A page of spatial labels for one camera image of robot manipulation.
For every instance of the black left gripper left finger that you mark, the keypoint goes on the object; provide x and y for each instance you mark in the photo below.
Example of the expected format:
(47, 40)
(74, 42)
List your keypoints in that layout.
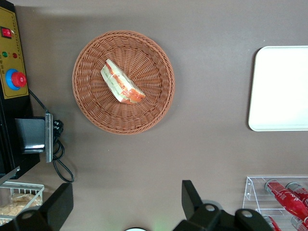
(60, 204)

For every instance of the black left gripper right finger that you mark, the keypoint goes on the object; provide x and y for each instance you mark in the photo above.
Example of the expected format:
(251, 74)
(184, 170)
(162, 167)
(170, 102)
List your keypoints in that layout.
(192, 207)

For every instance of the wrapped triangle sandwich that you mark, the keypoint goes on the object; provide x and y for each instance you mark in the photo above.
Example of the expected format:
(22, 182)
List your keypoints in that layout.
(120, 81)

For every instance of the round brown wicker basket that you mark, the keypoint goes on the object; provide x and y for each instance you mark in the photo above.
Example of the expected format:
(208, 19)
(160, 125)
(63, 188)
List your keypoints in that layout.
(149, 72)

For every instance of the pale rectangular plastic tray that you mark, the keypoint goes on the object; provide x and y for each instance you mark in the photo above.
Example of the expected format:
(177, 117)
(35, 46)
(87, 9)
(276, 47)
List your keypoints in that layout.
(281, 89)

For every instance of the bagged bread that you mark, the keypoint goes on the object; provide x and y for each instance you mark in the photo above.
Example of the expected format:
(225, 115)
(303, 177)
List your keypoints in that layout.
(24, 199)
(9, 209)

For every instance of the clear acrylic bottle rack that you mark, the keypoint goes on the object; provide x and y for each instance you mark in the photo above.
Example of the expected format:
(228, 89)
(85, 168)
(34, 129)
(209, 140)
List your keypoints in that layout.
(251, 192)

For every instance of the black power plug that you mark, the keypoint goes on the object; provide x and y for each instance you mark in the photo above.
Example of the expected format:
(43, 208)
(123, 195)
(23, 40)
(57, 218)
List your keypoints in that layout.
(58, 126)

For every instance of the red cola bottle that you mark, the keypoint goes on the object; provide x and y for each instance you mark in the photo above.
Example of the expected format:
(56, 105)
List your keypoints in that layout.
(288, 202)
(272, 222)
(299, 225)
(299, 192)

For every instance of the black control box yellow panel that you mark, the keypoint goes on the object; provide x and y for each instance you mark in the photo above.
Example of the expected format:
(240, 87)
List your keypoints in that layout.
(9, 108)

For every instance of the red emergency stop button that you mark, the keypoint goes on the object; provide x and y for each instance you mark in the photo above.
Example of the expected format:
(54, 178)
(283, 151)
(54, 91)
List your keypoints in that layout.
(18, 79)

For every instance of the red indicator light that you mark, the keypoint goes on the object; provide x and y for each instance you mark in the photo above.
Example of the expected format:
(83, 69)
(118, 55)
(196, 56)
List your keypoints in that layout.
(15, 55)

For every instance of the green indicator light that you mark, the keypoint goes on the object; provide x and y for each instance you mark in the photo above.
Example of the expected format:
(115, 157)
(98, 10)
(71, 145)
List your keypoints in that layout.
(4, 54)

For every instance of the grey metal bracket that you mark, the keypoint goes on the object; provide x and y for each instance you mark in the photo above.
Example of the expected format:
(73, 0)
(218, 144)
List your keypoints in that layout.
(31, 134)

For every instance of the red rocker power switch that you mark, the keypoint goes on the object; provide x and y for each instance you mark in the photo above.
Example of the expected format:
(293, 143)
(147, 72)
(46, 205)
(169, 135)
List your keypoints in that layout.
(6, 32)

